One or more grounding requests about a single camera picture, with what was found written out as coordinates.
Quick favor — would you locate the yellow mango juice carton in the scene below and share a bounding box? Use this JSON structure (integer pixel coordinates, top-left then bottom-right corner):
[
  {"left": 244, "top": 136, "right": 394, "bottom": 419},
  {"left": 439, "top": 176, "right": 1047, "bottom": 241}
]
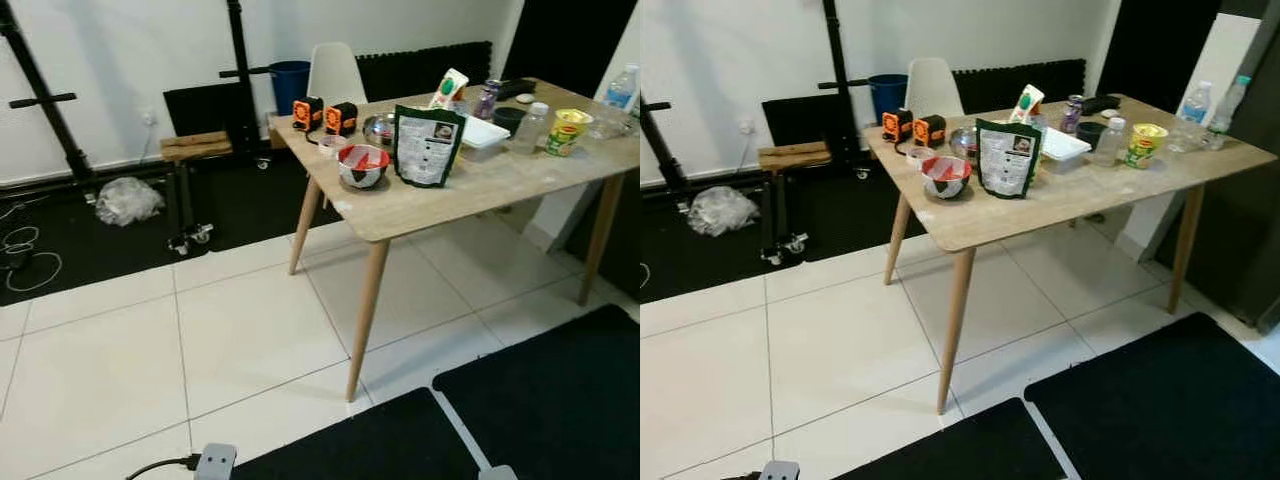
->
[
  {"left": 428, "top": 68, "right": 470, "bottom": 111},
  {"left": 1010, "top": 84, "right": 1046, "bottom": 125}
]

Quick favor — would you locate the grey steel fridge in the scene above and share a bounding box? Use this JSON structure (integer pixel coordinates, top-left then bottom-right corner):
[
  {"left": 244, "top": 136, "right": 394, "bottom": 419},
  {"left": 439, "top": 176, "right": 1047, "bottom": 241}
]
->
[{"left": 1195, "top": 0, "right": 1280, "bottom": 336}]

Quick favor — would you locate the clear plastic bag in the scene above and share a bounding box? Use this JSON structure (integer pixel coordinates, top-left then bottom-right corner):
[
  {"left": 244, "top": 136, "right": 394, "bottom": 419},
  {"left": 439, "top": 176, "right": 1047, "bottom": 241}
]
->
[
  {"left": 687, "top": 186, "right": 759, "bottom": 237},
  {"left": 95, "top": 177, "right": 165, "bottom": 227}
]

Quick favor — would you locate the black rack pole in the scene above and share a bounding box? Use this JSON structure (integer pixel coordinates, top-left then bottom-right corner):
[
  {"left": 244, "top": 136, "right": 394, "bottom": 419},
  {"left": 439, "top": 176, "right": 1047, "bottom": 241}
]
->
[
  {"left": 818, "top": 0, "right": 873, "bottom": 179},
  {"left": 640, "top": 95, "right": 691, "bottom": 191},
  {"left": 0, "top": 0, "right": 96, "bottom": 186},
  {"left": 220, "top": 0, "right": 276, "bottom": 166}
]

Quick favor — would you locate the yellow green noodle cup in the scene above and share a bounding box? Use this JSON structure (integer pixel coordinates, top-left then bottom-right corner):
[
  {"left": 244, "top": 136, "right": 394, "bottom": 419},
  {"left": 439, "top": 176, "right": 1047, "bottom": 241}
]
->
[
  {"left": 545, "top": 109, "right": 593, "bottom": 158},
  {"left": 1125, "top": 123, "right": 1169, "bottom": 169}
]

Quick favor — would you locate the blue label water bottle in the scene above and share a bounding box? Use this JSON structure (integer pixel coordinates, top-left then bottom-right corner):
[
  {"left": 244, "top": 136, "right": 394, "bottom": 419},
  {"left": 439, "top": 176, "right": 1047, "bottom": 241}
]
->
[
  {"left": 1168, "top": 81, "right": 1214, "bottom": 153},
  {"left": 590, "top": 64, "right": 639, "bottom": 139}
]

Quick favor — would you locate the light wooden table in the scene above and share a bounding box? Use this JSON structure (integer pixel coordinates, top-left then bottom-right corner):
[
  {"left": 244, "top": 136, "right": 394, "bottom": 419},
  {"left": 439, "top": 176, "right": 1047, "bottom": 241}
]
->
[
  {"left": 864, "top": 95, "right": 1279, "bottom": 415},
  {"left": 268, "top": 78, "right": 640, "bottom": 403}
]

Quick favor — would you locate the small clear plastic bottle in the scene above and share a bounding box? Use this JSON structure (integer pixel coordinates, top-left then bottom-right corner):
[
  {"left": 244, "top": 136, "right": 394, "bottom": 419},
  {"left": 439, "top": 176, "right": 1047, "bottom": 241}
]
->
[
  {"left": 514, "top": 102, "right": 551, "bottom": 155},
  {"left": 1095, "top": 117, "right": 1128, "bottom": 168}
]

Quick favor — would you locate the wooden bench on casters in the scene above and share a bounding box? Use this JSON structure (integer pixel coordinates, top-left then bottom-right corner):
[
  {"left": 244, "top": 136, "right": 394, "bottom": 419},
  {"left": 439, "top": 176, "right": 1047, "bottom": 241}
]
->
[
  {"left": 757, "top": 141, "right": 833, "bottom": 266},
  {"left": 160, "top": 131, "right": 233, "bottom": 256}
]

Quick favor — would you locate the black floor mat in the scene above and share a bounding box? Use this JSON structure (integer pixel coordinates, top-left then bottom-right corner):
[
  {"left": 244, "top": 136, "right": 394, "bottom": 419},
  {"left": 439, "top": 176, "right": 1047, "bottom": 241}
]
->
[
  {"left": 640, "top": 170, "right": 906, "bottom": 301},
  {"left": 230, "top": 388, "right": 481, "bottom": 480},
  {"left": 0, "top": 150, "right": 346, "bottom": 306},
  {"left": 1023, "top": 312, "right": 1280, "bottom": 480},
  {"left": 830, "top": 398, "right": 1069, "bottom": 480},
  {"left": 432, "top": 305, "right": 640, "bottom": 480}
]

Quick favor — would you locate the white plastic container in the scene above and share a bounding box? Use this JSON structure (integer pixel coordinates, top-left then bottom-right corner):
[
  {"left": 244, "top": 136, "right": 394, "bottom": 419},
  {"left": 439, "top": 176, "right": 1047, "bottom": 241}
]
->
[
  {"left": 460, "top": 115, "right": 511, "bottom": 161},
  {"left": 1040, "top": 128, "right": 1093, "bottom": 173}
]

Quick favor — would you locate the green black food pouch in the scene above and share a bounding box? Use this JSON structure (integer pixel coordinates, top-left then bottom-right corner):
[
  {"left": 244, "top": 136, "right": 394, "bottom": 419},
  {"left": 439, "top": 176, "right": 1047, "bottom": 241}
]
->
[
  {"left": 975, "top": 118, "right": 1044, "bottom": 200},
  {"left": 393, "top": 104, "right": 466, "bottom": 188}
]

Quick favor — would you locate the red white noodle bowl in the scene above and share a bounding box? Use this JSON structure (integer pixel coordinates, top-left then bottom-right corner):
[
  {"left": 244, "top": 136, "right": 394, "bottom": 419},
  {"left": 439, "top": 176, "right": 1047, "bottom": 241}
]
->
[
  {"left": 337, "top": 144, "right": 391, "bottom": 191},
  {"left": 921, "top": 155, "right": 973, "bottom": 201}
]

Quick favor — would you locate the blue bucket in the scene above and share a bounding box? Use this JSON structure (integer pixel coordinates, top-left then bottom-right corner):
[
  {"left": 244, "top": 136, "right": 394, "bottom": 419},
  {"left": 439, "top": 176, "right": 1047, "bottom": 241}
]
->
[
  {"left": 868, "top": 73, "right": 909, "bottom": 124},
  {"left": 270, "top": 60, "right": 312, "bottom": 116}
]

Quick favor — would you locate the white plastic chair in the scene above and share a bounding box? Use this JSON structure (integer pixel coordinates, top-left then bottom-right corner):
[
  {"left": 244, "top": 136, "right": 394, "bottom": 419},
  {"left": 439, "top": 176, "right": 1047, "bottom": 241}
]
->
[
  {"left": 306, "top": 42, "right": 369, "bottom": 106},
  {"left": 905, "top": 57, "right": 964, "bottom": 119}
]

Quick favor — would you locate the green cap water bottle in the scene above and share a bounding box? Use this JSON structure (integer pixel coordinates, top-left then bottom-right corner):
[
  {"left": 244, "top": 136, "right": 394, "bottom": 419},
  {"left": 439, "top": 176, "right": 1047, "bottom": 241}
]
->
[{"left": 1205, "top": 75, "right": 1253, "bottom": 151}]

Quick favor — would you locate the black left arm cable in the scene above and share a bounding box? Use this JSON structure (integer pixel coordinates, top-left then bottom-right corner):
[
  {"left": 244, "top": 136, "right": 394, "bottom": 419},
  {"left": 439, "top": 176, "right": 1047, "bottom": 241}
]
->
[{"left": 125, "top": 455, "right": 201, "bottom": 480}]

